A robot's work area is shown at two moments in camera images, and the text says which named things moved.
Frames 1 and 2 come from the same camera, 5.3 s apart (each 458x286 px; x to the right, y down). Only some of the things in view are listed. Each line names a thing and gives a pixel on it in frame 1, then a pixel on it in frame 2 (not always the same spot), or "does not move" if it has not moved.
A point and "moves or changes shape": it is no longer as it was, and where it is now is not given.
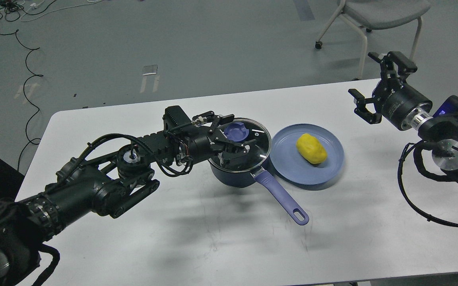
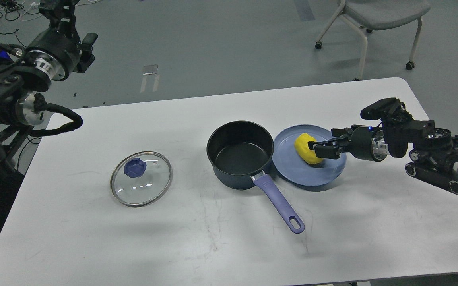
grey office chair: x=364 y=15 does not move
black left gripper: x=203 y=142 to x=57 y=51
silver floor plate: x=149 y=69 does not move
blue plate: x=288 y=163 does not move
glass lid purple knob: x=236 y=131 moves or changes shape
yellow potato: x=311 y=148 does not move
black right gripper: x=399 y=103 to x=367 y=142
